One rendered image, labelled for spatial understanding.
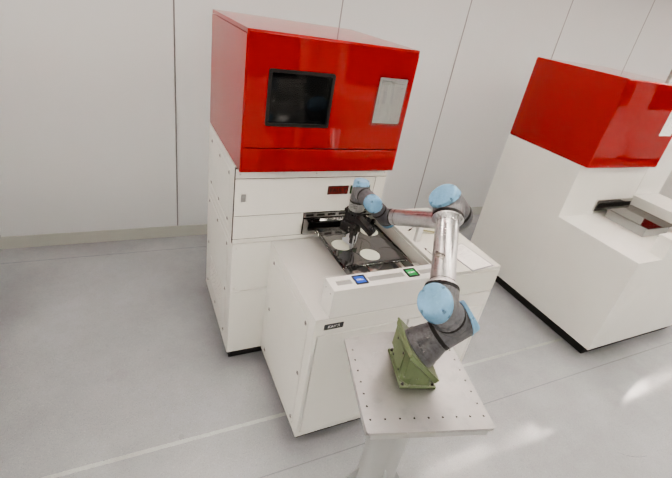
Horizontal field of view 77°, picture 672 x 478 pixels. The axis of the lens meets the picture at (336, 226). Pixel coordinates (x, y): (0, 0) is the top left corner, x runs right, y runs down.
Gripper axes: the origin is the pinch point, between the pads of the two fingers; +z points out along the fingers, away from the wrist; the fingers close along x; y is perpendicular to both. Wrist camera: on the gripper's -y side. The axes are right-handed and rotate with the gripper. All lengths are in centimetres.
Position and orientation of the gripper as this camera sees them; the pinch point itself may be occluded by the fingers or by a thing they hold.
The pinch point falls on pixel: (352, 247)
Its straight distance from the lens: 210.0
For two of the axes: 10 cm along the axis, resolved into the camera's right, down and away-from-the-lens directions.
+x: -4.9, 3.4, -8.0
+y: -8.6, -3.6, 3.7
